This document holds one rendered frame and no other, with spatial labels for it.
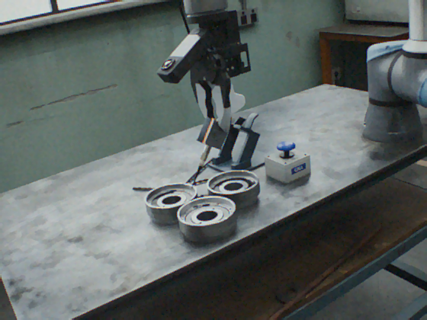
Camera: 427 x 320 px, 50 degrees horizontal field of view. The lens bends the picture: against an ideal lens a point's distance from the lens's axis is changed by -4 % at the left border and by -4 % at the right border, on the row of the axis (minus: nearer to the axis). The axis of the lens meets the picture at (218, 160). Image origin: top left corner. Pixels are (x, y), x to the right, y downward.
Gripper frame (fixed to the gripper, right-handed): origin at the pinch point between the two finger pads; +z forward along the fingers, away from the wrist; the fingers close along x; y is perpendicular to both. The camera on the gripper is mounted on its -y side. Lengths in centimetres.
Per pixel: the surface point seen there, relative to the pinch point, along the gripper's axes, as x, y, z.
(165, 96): 155, 86, 33
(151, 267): -4.6, -21.5, 17.2
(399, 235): -11, 44, 43
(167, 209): 3.7, -11.5, 13.2
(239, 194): -2.9, 0.5, 13.6
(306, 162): -3.3, 19.8, 14.3
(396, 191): 2, 65, 42
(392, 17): 89, 213, 12
